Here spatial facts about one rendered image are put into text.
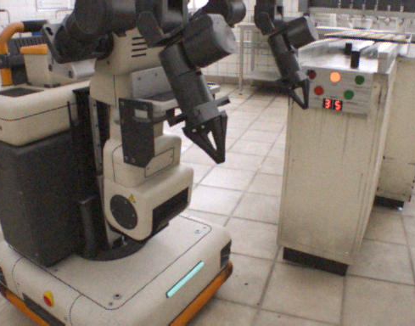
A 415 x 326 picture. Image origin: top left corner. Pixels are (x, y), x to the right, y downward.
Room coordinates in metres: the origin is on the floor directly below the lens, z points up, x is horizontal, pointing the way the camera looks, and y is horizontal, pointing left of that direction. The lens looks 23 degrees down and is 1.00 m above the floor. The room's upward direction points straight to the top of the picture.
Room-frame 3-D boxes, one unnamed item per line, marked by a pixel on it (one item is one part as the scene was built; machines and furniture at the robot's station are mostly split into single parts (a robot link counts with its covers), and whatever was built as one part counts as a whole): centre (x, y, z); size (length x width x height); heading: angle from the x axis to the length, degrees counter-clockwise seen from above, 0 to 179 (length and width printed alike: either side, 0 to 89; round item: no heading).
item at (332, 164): (1.51, -0.60, 0.45); 0.70 x 0.34 x 0.90; 150
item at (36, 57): (1.12, 0.45, 0.87); 0.23 x 0.15 x 0.11; 148
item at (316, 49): (2.12, -0.78, 0.87); 2.01 x 0.03 x 0.07; 150
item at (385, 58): (1.98, -1.03, 0.87); 2.01 x 0.03 x 0.07; 150
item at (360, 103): (1.19, -0.42, 0.77); 0.24 x 0.04 x 0.14; 60
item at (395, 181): (2.36, -1.08, 0.42); 1.28 x 0.72 x 0.84; 150
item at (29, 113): (1.11, 0.43, 0.59); 0.55 x 0.34 x 0.83; 148
